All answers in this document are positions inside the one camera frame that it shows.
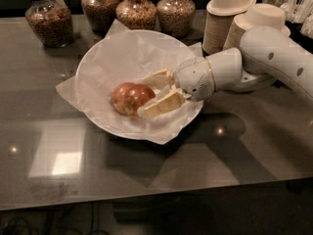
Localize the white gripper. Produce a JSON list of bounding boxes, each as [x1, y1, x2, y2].
[[137, 57, 215, 118]]

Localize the red apple front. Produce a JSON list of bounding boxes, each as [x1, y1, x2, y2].
[[123, 84, 156, 117]]

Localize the red apple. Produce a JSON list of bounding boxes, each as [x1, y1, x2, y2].
[[111, 82, 136, 116], [123, 84, 156, 117]]

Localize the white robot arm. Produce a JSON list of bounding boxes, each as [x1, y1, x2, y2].
[[137, 25, 313, 118]]

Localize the red apple rear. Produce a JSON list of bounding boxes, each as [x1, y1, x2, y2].
[[111, 82, 136, 116]]

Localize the white bowl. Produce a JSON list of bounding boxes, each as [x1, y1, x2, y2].
[[74, 28, 204, 141]]

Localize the white paper liner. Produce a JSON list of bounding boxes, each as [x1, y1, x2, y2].
[[55, 18, 205, 146]]

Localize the glass jar round cereal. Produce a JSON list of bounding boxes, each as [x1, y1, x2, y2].
[[156, 0, 196, 38]]

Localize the glass jar colourful cereal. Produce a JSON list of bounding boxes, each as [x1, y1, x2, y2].
[[115, 0, 157, 30]]

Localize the rear stack paper bowls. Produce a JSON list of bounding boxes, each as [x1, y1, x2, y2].
[[202, 0, 256, 54]]

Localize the stack paper bowls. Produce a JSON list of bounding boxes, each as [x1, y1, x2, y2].
[[223, 3, 291, 50], [202, 0, 256, 54]]

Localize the glass jar brown cereal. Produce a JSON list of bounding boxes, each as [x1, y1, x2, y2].
[[81, 0, 119, 32]]

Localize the front stack paper bowls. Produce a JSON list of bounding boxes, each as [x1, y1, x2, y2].
[[223, 3, 291, 50]]

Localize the glass jar dark granola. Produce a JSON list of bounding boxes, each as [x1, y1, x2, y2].
[[25, 0, 73, 48]]

